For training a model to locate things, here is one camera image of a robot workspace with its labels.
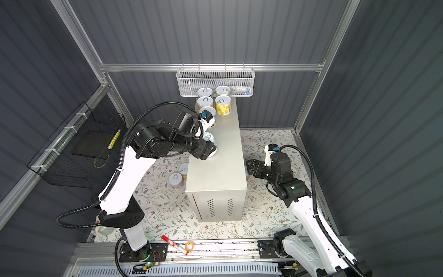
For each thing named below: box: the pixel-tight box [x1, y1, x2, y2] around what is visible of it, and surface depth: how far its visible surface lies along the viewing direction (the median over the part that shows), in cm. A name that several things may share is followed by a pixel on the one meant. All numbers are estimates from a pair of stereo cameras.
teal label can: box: [197, 87, 213, 99], surface depth 84 cm
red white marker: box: [160, 234, 189, 256], surface depth 77 cm
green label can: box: [215, 85, 231, 97], surface depth 84 cm
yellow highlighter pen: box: [107, 129, 122, 150], surface depth 80 cm
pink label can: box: [168, 172, 185, 190], surface depth 93 cm
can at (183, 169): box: [178, 162, 189, 181], surface depth 96 cm
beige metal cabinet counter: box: [185, 96, 248, 223], surface depth 61 cm
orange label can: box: [196, 95, 215, 111], surface depth 79 cm
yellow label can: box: [214, 95, 232, 116], surface depth 79 cm
